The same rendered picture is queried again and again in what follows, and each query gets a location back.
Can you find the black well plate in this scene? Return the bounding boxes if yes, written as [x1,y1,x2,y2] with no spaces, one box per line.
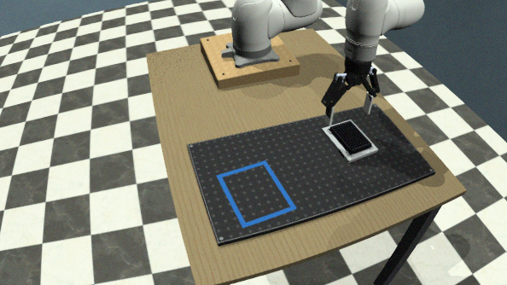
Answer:
[329,120,372,155]

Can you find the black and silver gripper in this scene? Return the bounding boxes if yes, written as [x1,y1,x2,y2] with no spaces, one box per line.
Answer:
[321,56,380,126]

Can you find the blue tape outline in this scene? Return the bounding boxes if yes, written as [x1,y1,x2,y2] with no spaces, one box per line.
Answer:
[217,160,297,228]

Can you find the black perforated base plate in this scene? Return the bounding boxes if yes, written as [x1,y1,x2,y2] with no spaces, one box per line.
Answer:
[187,103,436,246]

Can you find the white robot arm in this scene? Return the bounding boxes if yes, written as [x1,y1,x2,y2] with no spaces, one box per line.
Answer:
[220,0,424,68]

